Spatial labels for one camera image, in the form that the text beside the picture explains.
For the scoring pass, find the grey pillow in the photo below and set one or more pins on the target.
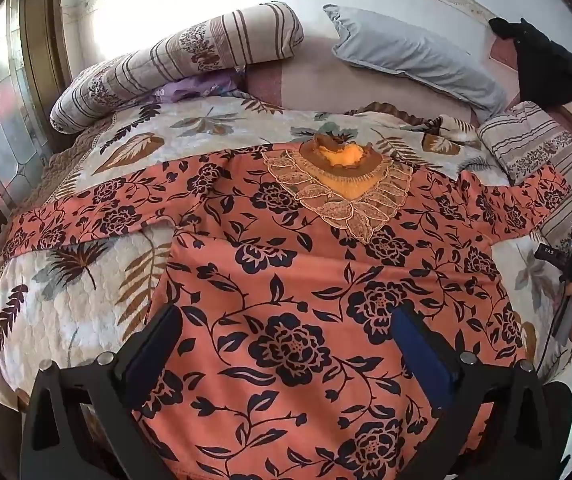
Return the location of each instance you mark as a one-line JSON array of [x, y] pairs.
[[416, 60]]

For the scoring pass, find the leaf print quilt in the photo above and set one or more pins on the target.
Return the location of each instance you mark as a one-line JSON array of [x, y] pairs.
[[90, 290]]

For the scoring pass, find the pink bed sheet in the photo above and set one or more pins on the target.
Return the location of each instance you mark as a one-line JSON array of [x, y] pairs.
[[306, 85]]

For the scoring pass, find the orange floral shirt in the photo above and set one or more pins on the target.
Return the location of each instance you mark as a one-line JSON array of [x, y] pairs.
[[286, 270]]

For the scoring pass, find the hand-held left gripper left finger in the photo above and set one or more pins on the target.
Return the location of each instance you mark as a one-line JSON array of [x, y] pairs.
[[151, 352]]

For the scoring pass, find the black cloth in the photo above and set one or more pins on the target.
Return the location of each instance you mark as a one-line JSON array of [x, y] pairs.
[[546, 70]]

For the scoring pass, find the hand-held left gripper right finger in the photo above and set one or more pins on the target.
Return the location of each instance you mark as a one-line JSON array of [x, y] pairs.
[[420, 355]]

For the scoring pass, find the purple cloth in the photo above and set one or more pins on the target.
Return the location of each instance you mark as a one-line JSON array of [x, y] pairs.
[[190, 90]]

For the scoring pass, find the striped floral flat pillow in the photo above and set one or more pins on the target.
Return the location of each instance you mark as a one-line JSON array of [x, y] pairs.
[[526, 140]]

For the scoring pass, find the striped floral bolster pillow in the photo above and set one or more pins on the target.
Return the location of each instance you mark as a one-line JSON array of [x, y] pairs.
[[165, 60]]

